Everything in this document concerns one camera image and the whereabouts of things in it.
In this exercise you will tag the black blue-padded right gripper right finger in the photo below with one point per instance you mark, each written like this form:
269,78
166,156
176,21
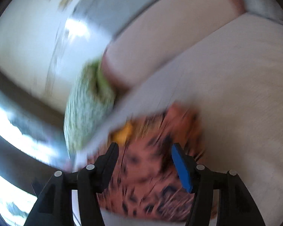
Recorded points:
195,181

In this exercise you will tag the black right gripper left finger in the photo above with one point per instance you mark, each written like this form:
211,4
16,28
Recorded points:
92,180

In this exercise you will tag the orange black floral garment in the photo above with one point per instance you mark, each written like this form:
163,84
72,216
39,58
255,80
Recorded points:
145,183

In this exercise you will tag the stained glass door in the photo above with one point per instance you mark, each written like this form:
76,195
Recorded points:
32,148

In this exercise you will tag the green white patterned pillow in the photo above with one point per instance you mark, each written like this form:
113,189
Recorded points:
90,100

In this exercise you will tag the pink bolster cushion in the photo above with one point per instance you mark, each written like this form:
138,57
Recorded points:
160,33

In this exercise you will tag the grey blue pillow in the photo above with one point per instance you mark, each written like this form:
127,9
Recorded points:
110,15

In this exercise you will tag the striped grey pillow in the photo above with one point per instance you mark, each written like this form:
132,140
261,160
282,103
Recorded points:
265,8

